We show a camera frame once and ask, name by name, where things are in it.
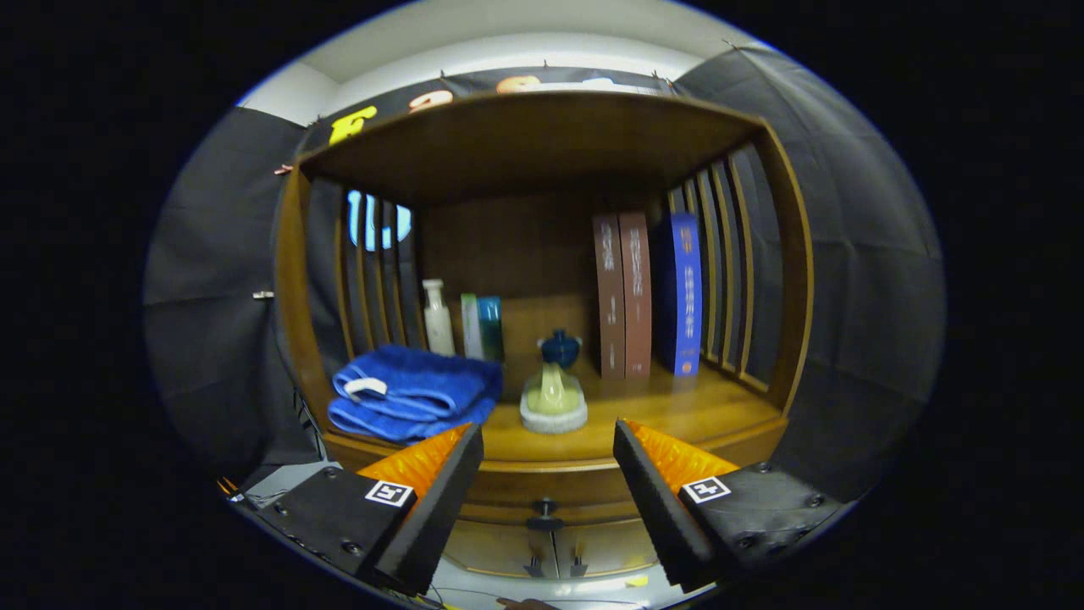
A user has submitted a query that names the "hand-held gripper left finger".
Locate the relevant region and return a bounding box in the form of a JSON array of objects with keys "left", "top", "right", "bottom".
[{"left": 254, "top": 422, "right": 485, "bottom": 596}]

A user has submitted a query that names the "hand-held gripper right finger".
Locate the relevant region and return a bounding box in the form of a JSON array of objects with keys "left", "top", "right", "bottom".
[{"left": 612, "top": 419, "right": 852, "bottom": 594}]

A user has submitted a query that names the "wooden drawer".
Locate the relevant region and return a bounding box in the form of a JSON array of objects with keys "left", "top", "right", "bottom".
[{"left": 462, "top": 462, "right": 649, "bottom": 530}]

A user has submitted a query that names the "green scrub brush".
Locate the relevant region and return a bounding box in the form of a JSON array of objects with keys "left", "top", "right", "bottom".
[{"left": 519, "top": 363, "right": 589, "bottom": 435}]

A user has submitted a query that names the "wooden cabinet door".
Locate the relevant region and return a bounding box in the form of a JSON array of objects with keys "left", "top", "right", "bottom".
[
  {"left": 445, "top": 521, "right": 556, "bottom": 580},
  {"left": 550, "top": 518, "right": 657, "bottom": 581}
]

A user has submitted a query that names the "wooden countertop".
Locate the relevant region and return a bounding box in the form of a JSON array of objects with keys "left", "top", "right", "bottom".
[{"left": 324, "top": 356, "right": 788, "bottom": 475}]

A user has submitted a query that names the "wooden cabinet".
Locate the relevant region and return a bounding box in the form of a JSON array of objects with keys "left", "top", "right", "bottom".
[{"left": 273, "top": 89, "right": 816, "bottom": 581}]

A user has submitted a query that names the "folded blue towel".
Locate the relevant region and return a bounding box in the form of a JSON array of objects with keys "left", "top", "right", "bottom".
[{"left": 327, "top": 344, "right": 504, "bottom": 444}]

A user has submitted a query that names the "blue lidded teacup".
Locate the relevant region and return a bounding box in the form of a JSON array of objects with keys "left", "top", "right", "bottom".
[{"left": 538, "top": 329, "right": 583, "bottom": 370}]

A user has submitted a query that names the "green and white tube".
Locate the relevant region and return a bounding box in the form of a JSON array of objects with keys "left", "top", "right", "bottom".
[{"left": 460, "top": 293, "right": 484, "bottom": 361}]

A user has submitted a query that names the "white pump bottle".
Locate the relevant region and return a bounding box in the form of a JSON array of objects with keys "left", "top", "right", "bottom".
[{"left": 422, "top": 279, "right": 456, "bottom": 357}]

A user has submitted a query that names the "teal capped bottle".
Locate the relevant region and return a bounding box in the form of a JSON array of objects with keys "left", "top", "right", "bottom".
[{"left": 477, "top": 296, "right": 506, "bottom": 363}]

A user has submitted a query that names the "reddish brown book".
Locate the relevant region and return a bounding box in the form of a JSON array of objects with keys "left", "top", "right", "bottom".
[{"left": 618, "top": 212, "right": 653, "bottom": 380}]

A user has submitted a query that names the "blue book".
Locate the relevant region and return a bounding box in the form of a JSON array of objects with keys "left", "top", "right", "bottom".
[{"left": 656, "top": 212, "right": 703, "bottom": 377}]

